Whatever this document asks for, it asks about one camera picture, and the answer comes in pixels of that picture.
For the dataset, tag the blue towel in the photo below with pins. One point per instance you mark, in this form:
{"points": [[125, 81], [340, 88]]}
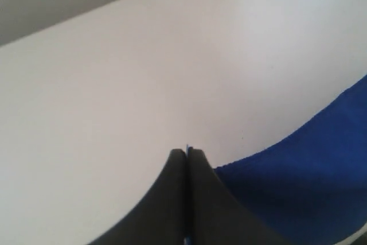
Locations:
{"points": [[310, 187]]}

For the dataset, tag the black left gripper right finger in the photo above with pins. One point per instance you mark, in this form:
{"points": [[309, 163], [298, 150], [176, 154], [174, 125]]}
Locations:
{"points": [[216, 216]]}

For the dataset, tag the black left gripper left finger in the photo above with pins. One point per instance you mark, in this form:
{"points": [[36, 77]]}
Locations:
{"points": [[159, 217]]}

